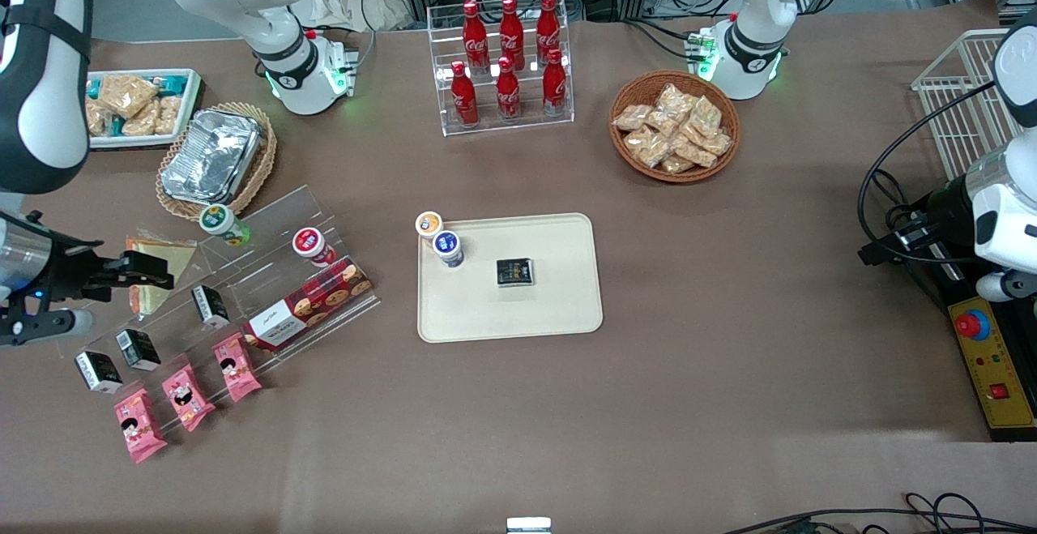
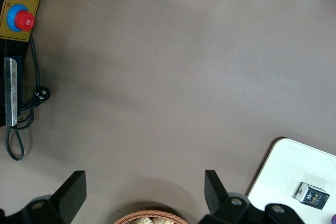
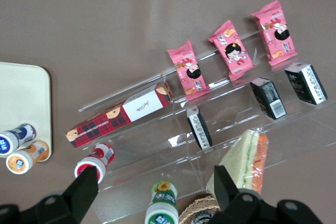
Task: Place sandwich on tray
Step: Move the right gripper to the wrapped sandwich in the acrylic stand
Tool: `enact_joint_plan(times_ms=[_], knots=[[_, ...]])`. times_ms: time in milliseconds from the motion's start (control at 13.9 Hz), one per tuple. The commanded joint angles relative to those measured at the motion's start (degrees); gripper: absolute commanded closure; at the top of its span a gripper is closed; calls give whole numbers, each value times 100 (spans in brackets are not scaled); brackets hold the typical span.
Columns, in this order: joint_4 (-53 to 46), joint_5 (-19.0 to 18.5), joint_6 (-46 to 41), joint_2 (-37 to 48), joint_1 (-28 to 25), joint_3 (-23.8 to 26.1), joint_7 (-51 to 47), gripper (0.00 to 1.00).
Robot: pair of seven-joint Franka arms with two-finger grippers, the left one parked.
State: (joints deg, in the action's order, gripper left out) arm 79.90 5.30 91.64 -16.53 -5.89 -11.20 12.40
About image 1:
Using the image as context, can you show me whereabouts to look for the oval wicker basket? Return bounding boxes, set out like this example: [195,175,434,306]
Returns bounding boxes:
[155,101,279,223]

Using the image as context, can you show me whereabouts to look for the red-lid drink bottle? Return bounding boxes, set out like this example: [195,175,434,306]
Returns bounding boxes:
[292,227,337,268]

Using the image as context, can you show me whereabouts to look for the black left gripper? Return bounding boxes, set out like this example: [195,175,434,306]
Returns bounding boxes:
[856,178,979,268]

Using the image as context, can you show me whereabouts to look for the clear acrylic stepped shelf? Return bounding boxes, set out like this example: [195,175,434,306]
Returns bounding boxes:
[52,184,382,431]

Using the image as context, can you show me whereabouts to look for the triangle sandwich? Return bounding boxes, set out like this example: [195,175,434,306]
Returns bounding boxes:
[125,237,200,317]

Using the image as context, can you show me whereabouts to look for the white wire basket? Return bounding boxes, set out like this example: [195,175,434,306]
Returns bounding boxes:
[911,28,1026,183]

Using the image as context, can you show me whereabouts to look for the black floor cables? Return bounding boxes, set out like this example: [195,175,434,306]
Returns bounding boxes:
[719,491,1037,534]

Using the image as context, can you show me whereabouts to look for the pink snack pack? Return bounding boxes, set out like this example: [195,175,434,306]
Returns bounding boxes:
[113,387,169,465]
[211,332,264,404]
[160,362,217,434]

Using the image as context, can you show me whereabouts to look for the beige plastic tray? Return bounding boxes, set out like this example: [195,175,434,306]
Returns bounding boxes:
[416,211,604,344]

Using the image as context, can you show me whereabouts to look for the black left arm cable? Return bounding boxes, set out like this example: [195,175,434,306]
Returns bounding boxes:
[856,79,1009,266]

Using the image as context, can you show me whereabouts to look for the white rectangular snack bin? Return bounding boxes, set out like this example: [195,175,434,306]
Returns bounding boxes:
[84,69,204,151]

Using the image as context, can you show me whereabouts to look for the green-lid drink bottle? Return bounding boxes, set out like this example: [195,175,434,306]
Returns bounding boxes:
[199,203,252,247]

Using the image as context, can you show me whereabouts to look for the round wicker basket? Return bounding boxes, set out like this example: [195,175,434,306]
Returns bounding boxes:
[608,70,743,186]

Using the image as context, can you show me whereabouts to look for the red cookie box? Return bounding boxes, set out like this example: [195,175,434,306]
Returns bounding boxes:
[243,257,374,352]

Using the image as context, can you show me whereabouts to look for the black box with gold print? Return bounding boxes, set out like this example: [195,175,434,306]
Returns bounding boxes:
[495,257,537,289]

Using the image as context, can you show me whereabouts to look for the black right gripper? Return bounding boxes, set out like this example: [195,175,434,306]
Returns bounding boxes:
[29,230,176,303]

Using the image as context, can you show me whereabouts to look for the blue-lid yogurt cup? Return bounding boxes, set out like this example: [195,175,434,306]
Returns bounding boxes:
[432,230,466,269]

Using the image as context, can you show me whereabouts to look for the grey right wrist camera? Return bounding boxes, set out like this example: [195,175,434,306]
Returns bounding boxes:
[0,310,95,348]

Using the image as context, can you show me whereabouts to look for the yellow emergency stop box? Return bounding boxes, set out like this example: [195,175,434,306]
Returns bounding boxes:
[947,295,1037,442]

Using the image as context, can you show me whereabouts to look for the small black carton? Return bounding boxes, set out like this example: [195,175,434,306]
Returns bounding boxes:
[190,284,233,331]
[74,350,125,395]
[115,328,162,373]

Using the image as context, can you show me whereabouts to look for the red cola bottle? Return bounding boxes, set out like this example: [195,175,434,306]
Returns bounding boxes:
[542,48,569,117]
[462,0,490,75]
[450,61,480,128]
[536,0,562,65]
[499,0,527,73]
[495,56,522,122]

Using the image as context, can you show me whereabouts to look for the wrapped rice cracker pack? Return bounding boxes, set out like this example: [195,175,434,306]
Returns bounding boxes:
[122,101,161,139]
[154,95,184,137]
[85,97,115,139]
[97,72,160,120]

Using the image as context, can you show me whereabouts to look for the aluminium foil container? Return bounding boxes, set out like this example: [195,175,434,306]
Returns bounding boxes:
[160,109,263,205]

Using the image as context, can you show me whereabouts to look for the clear acrylic bottle rack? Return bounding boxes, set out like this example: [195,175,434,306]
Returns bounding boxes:
[426,0,576,139]

